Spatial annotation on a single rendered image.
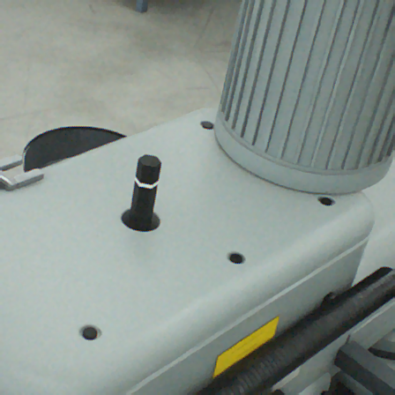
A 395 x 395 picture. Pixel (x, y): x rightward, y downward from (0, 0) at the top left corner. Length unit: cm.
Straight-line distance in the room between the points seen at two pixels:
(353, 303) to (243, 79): 26
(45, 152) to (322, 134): 253
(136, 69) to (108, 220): 438
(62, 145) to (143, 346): 270
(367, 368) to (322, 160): 32
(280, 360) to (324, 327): 7
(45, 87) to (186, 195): 402
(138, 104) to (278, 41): 399
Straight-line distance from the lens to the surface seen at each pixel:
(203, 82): 518
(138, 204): 82
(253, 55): 90
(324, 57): 85
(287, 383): 104
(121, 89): 496
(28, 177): 86
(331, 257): 89
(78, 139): 340
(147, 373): 73
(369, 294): 96
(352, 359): 114
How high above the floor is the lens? 239
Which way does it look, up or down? 35 degrees down
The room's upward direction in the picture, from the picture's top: 12 degrees clockwise
